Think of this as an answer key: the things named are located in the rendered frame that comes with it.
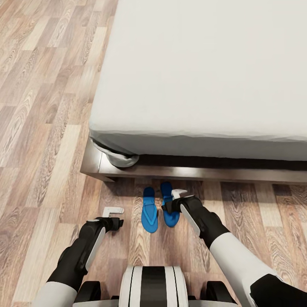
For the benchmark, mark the sandal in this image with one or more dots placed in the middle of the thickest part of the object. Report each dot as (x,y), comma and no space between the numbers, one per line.
(149,215)
(173,218)

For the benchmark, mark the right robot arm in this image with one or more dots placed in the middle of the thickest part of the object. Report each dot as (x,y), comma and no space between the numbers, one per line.
(254,283)

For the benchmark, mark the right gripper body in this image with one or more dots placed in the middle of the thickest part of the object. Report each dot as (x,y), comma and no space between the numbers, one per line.
(171,206)

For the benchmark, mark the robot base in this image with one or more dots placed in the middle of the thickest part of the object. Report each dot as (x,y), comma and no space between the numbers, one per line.
(217,295)

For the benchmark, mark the bed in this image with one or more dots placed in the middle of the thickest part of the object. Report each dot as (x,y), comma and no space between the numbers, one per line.
(206,90)

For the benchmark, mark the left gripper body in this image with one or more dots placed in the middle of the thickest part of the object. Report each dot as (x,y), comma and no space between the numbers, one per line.
(113,223)

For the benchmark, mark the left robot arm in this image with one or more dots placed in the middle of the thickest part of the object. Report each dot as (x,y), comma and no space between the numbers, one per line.
(75,261)

